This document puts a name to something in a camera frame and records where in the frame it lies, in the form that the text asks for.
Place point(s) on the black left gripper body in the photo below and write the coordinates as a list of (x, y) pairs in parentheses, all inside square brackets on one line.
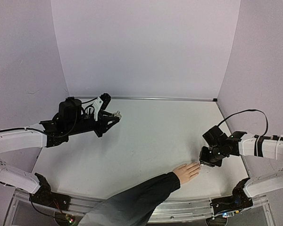
[(78, 126)]

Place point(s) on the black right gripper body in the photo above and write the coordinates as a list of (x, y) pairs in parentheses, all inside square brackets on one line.
[(206, 156)]

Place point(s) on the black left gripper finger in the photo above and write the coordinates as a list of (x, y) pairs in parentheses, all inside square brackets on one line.
[(104, 114), (107, 123)]

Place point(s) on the glitter nail polish bottle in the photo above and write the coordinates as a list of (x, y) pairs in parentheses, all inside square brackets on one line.
[(117, 114)]

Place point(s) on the dark sleeved forearm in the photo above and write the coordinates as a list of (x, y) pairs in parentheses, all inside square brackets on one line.
[(134, 206)]

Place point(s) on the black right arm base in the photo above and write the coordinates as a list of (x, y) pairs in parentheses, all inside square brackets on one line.
[(237, 201)]

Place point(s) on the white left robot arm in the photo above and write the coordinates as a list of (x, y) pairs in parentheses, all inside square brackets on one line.
[(24, 138)]

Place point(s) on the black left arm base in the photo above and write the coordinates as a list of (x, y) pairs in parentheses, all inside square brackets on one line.
[(45, 197)]

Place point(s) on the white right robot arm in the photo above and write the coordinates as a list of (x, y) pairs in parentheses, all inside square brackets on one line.
[(264, 148)]

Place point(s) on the mannequin hand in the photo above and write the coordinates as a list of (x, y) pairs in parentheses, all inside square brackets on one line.
[(187, 172)]

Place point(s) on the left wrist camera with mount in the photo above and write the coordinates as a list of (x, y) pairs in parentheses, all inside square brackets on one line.
[(97, 104)]

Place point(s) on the aluminium table frame rail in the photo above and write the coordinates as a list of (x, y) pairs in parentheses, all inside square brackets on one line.
[(196, 212)]

